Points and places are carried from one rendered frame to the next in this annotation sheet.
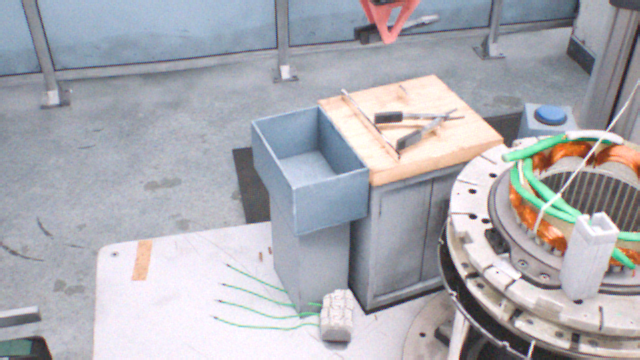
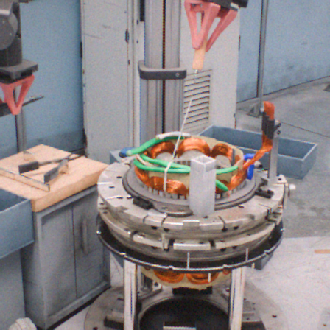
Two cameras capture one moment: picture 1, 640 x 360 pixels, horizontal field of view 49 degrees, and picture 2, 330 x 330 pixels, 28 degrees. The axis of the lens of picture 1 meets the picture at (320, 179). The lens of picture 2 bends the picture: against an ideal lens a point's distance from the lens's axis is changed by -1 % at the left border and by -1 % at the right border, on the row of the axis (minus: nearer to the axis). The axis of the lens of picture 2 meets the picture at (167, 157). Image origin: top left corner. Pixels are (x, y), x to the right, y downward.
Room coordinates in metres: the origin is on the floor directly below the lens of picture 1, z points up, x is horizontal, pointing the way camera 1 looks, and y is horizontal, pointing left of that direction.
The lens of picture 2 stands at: (-0.31, 0.28, 1.57)
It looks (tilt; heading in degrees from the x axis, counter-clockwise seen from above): 22 degrees down; 329
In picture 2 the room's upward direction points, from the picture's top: 1 degrees clockwise
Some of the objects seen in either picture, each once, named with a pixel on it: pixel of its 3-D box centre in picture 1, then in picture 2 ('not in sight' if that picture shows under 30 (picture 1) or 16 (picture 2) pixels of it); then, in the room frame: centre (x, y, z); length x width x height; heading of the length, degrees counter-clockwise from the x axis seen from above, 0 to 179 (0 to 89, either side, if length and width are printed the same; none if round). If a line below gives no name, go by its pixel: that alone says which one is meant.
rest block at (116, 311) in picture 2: (462, 325); (121, 309); (0.65, -0.21, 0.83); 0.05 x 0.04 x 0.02; 132
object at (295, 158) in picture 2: not in sight; (250, 201); (0.76, -0.58, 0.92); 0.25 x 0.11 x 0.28; 32
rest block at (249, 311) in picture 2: not in sight; (247, 312); (0.53, -0.40, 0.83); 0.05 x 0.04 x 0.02; 158
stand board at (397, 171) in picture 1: (406, 125); (39, 174); (0.83, -0.12, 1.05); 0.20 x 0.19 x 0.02; 113
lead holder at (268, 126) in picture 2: not in sight; (268, 124); (0.51, -0.40, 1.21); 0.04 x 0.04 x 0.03; 14
